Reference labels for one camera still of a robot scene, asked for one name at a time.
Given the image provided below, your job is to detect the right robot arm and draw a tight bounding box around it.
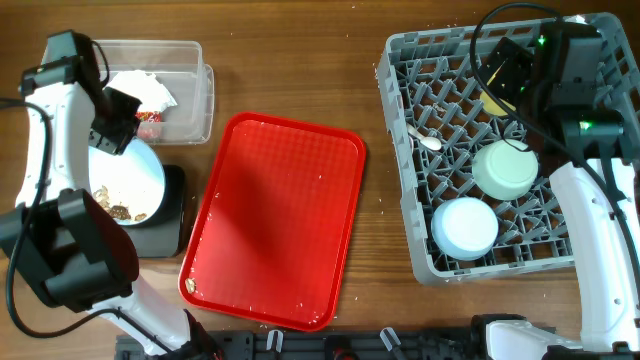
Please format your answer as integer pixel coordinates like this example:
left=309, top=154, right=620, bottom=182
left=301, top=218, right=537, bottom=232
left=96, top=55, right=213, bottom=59
left=469, top=14, right=639, bottom=359

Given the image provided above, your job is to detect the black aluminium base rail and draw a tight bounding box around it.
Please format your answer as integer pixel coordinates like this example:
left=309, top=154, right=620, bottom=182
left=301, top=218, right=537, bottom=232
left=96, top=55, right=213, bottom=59
left=114, top=327, right=560, bottom=360

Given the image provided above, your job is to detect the grey dishwasher rack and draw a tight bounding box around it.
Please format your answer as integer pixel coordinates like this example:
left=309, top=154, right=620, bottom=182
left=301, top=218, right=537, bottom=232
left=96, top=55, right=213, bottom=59
left=375, top=12, right=640, bottom=287

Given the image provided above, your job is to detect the white paper napkin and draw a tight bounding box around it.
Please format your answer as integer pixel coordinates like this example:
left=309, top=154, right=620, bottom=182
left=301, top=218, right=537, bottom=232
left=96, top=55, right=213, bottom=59
left=107, top=70, right=178, bottom=113

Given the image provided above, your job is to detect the white plastic spoon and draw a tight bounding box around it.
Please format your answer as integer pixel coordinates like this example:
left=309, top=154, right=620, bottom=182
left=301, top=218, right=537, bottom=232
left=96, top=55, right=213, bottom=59
left=407, top=124, right=442, bottom=151

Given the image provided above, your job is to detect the black rectangular tray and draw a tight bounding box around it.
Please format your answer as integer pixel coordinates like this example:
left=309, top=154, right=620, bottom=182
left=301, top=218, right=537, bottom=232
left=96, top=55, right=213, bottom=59
left=125, top=165, right=186, bottom=258

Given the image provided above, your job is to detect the large light blue plate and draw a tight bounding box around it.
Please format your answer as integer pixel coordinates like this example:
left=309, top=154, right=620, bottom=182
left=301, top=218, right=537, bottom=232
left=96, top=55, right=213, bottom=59
left=89, top=138, right=166, bottom=226

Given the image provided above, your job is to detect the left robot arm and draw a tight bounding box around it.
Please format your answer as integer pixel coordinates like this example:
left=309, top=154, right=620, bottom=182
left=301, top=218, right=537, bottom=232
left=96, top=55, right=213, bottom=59
left=1, top=30, right=224, bottom=359

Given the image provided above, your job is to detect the food scrap on tray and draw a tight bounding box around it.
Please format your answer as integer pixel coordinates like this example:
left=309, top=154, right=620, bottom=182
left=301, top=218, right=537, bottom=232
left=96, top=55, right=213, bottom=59
left=185, top=278, right=196, bottom=294

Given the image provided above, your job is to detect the red candy wrapper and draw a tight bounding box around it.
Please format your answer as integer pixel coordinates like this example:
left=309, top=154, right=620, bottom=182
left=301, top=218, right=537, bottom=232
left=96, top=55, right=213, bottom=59
left=136, top=112, right=163, bottom=141

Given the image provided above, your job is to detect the red plastic serving tray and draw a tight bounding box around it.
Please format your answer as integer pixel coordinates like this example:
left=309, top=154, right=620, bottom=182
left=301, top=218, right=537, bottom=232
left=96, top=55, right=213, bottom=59
left=178, top=112, right=366, bottom=332

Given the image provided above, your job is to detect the mint green bowl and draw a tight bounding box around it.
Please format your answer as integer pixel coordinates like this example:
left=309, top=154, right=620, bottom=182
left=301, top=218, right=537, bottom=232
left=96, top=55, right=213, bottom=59
left=472, top=140, right=539, bottom=201

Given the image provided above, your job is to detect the clear plastic waste bin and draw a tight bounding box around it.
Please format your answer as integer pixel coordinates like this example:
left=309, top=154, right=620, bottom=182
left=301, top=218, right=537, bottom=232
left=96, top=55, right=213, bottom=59
left=98, top=40, right=215, bottom=145

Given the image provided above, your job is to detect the yellow plastic cup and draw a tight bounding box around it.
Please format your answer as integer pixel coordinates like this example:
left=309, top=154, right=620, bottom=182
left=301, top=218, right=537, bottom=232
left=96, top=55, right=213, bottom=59
left=479, top=92, right=508, bottom=117

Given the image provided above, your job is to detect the small light blue bowl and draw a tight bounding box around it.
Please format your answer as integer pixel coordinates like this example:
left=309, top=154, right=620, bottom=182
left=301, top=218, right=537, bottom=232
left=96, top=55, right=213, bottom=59
left=431, top=197, right=499, bottom=261

